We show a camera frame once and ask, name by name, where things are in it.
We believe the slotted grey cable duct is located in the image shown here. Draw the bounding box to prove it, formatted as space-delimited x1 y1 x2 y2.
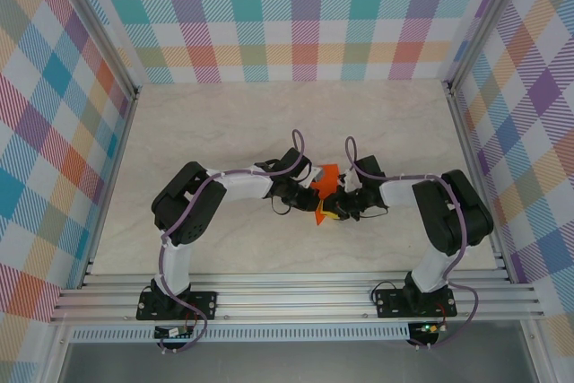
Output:
70 326 413 344

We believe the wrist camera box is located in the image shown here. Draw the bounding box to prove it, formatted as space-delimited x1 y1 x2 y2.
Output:
340 170 364 191
300 162 324 189

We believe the thin black left gripper cable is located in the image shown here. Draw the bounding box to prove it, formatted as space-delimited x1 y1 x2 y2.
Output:
271 196 292 217

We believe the aluminium side rail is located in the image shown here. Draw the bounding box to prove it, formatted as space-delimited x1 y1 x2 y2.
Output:
446 82 513 283
79 86 141 290

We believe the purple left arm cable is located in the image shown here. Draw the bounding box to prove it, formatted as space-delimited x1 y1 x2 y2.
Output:
154 129 310 354

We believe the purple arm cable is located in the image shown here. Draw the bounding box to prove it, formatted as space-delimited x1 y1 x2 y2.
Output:
344 135 477 351
154 129 310 354

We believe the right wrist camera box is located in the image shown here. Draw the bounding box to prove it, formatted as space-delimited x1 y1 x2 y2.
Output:
340 170 364 191

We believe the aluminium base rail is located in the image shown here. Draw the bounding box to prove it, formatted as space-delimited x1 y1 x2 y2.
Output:
48 269 546 325

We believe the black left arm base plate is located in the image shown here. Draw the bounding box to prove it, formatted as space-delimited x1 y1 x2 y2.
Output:
136 291 219 321

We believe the thin black right gripper cable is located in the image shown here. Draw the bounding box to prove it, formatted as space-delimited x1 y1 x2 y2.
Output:
356 203 389 222

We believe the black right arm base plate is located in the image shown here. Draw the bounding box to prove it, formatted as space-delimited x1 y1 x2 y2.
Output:
375 289 457 319

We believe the thin black base cable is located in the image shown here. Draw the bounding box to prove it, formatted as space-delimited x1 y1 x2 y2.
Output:
370 281 409 310

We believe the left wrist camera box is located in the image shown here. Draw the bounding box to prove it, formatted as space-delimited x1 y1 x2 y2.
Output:
300 162 324 189

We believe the aluminium frame post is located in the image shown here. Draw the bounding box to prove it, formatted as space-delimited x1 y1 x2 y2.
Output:
441 0 526 92
52 0 141 101

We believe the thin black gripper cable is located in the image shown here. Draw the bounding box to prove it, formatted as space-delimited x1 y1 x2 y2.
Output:
271 196 292 217
356 203 389 222

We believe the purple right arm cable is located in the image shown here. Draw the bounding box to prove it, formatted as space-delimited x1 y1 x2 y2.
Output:
344 135 477 351

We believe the orange paper sheet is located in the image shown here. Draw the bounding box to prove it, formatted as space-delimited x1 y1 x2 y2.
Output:
311 162 341 227

